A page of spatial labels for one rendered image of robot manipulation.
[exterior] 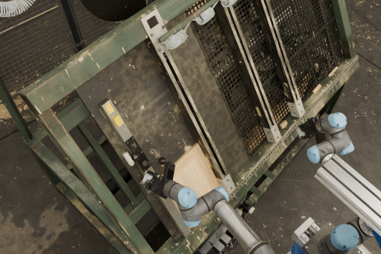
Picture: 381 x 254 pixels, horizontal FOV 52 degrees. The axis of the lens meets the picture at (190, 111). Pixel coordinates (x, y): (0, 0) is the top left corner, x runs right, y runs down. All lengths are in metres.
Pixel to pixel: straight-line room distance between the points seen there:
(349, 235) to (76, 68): 1.47
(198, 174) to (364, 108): 2.37
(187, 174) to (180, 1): 0.94
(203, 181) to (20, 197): 1.89
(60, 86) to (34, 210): 2.08
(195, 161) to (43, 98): 0.97
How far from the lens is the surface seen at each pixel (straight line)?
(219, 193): 1.75
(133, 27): 1.80
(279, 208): 3.44
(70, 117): 1.85
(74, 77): 1.68
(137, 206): 2.16
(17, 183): 3.79
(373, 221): 1.29
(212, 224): 2.43
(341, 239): 2.08
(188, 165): 2.21
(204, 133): 2.17
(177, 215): 2.23
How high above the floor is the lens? 3.13
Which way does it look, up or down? 54 degrees down
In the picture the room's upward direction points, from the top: 1 degrees counter-clockwise
